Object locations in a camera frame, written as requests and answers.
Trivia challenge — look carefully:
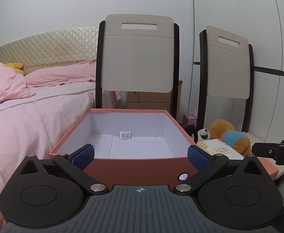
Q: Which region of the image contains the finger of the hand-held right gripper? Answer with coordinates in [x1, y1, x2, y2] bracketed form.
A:
[251, 142, 279, 160]

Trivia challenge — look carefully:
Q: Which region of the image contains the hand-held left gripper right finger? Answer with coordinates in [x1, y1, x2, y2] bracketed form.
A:
[174, 145, 265, 196]

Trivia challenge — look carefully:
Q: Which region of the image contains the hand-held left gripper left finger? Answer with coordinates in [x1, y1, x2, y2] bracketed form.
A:
[19, 144, 108, 196]

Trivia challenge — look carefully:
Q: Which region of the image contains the orange box lid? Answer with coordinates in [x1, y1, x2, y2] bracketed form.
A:
[253, 155, 280, 179]

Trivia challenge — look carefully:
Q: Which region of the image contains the orange storage box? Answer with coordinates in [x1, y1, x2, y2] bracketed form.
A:
[49, 109, 199, 187]

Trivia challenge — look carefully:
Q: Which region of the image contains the white tissue pack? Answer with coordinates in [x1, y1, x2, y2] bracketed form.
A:
[196, 139, 244, 161]

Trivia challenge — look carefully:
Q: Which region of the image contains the black white plush toy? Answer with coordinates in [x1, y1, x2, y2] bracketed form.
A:
[186, 125, 211, 144]

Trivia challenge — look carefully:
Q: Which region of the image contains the orange plush dog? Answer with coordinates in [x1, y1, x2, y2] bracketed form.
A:
[208, 119, 252, 156]

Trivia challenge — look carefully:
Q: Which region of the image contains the small pink box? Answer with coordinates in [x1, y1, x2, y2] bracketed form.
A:
[183, 113, 198, 127]

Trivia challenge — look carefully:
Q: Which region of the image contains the pink bed sheet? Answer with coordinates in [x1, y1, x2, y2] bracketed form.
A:
[0, 83, 97, 226]

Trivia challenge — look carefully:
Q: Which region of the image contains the brown cardboard box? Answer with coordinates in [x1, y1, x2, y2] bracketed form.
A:
[127, 80, 181, 114]

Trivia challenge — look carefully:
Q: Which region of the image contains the pink pillow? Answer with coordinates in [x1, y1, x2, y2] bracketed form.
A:
[25, 59, 97, 87]

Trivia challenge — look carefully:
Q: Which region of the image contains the narrow beige black chair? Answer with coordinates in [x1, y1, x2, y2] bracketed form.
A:
[197, 25, 254, 133]

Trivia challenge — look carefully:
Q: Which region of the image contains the pink duvet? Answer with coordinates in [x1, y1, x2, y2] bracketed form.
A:
[0, 59, 37, 102]

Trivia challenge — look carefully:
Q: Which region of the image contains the wide beige black chair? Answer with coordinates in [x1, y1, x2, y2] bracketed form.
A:
[95, 14, 180, 123]

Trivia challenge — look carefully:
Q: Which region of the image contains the yellow plush toy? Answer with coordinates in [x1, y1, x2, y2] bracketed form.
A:
[3, 62, 25, 76]

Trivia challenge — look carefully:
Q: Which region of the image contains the beige quilted headboard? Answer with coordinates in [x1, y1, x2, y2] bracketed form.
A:
[0, 26, 100, 76]

